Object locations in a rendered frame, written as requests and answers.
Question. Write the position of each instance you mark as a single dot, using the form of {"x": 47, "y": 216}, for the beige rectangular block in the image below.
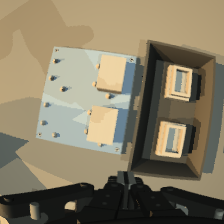
{"x": 102, "y": 125}

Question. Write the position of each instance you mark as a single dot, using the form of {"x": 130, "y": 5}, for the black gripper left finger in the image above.
{"x": 43, "y": 206}

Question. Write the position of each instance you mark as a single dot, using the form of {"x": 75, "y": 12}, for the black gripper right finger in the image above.
{"x": 159, "y": 203}

